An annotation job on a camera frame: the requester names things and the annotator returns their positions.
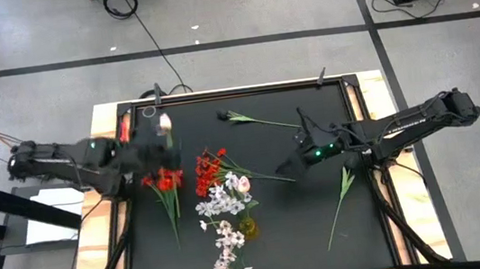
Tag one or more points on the pink tulip with green stem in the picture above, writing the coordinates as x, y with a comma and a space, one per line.
165, 121
244, 184

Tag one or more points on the white board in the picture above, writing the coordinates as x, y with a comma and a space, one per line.
51, 224

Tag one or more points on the pinkish white flower bunch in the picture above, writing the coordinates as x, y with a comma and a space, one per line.
229, 240

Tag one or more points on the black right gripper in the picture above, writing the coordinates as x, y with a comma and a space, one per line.
321, 148

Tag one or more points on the small red object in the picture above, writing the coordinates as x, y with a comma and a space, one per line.
124, 132

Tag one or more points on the black table clamp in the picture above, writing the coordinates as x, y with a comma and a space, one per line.
321, 77
157, 94

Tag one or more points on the green leaf stem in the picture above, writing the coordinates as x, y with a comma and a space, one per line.
344, 181

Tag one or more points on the dark tulip with green stem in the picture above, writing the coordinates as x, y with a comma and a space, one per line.
240, 118

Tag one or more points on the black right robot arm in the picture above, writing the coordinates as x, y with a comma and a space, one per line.
420, 120

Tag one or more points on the red flower bunch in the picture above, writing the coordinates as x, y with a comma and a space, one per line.
165, 184
205, 170

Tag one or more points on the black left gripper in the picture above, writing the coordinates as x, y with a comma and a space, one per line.
143, 157

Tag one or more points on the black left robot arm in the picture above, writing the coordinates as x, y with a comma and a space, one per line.
66, 161

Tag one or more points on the wooden table board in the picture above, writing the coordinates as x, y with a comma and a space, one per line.
93, 241

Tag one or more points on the clear glass vase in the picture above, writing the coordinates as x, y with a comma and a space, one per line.
149, 111

